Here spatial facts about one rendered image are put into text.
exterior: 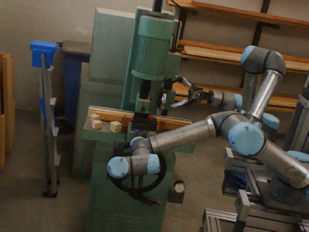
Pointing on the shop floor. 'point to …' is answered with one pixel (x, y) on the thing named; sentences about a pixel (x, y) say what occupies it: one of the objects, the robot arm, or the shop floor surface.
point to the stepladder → (47, 112)
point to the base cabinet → (124, 204)
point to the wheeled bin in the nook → (70, 83)
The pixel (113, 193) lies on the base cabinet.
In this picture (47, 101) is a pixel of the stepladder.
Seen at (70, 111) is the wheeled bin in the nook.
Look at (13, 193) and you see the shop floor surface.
